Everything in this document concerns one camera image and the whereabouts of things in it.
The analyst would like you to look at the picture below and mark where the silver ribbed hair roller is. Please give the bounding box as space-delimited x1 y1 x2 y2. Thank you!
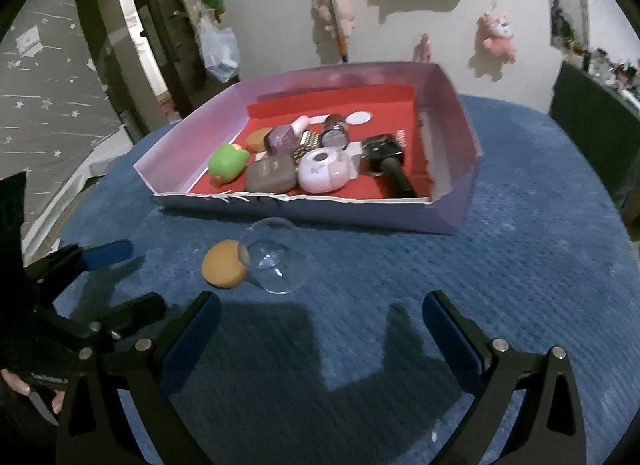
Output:
292 131 323 163

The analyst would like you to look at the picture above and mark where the dark door frame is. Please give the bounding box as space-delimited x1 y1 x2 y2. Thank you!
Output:
70 0 206 138

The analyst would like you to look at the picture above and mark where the clutter of small trinkets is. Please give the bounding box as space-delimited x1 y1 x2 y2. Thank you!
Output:
565 42 640 110

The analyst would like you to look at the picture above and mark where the pink rounded cube gadget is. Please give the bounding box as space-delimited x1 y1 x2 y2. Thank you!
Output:
297 147 353 194

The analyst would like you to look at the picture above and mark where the green squishy toy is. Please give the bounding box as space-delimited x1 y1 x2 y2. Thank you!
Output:
207 143 251 187

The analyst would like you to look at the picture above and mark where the pink bear plush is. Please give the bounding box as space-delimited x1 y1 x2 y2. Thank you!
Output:
475 12 518 64

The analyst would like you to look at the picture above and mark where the glass jar red lid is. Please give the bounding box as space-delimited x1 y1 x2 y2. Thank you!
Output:
320 114 350 152

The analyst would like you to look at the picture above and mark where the pale pink plush toy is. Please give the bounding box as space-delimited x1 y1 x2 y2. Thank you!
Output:
312 0 357 38

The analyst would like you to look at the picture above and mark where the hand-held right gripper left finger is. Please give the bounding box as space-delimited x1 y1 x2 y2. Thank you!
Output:
55 290 223 465

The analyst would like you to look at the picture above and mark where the clear plastic bag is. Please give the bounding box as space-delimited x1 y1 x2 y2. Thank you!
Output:
199 17 241 83

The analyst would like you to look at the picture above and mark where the purple nail polish bottle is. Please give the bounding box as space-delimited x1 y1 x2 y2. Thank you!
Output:
264 115 312 156

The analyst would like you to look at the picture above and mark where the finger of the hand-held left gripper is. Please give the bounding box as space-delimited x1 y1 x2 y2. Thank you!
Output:
35 292 167 347
25 239 135 297

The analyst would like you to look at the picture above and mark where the narrow wall hanging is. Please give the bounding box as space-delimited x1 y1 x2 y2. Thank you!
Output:
547 0 586 50

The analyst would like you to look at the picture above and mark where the round orange sponge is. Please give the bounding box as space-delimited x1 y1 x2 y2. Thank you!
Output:
245 127 275 152
201 240 249 290

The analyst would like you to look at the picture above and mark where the person's left hand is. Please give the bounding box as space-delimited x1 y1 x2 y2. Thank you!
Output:
0 368 67 414

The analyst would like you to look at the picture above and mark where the giant pencil toy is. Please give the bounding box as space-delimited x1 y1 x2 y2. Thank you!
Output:
321 0 349 64

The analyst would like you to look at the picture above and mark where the white cloth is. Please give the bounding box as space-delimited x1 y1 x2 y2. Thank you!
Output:
20 137 136 246

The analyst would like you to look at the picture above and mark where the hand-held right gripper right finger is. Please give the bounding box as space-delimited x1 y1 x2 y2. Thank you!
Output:
421 289 587 465

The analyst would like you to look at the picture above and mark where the pink cardboard box red lining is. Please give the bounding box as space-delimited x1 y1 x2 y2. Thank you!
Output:
133 61 483 236

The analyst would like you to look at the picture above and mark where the dark green table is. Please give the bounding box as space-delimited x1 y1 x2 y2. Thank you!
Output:
549 61 640 216

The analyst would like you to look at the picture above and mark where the grey star-print curtain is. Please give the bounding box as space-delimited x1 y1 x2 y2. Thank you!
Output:
0 0 126 180

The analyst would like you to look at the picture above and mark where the clear glass bowl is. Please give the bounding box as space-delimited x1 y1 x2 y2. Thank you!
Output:
239 217 313 294

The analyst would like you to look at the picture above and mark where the grey-brown rounded case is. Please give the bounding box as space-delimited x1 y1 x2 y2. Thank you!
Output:
244 152 297 193

